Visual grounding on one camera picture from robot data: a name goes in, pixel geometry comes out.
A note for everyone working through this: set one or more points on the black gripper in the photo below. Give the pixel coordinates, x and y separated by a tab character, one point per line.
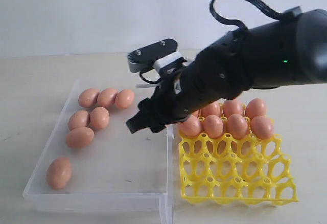
191	89

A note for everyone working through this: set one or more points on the brown egg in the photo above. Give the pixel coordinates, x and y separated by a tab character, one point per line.
256	107
237	126
231	107
99	118
88	97
213	126
262	127
211	109
80	118
79	137
197	113
59	173
106	98
191	127
124	99

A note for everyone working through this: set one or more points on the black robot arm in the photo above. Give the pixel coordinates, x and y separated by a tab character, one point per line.
281	53

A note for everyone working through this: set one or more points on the clear plastic bin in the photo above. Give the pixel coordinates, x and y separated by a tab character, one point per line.
118	171

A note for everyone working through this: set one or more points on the yellow plastic egg tray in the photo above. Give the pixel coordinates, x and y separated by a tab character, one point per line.
225	169

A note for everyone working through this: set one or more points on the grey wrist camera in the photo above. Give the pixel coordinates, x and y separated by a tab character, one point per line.
155	56

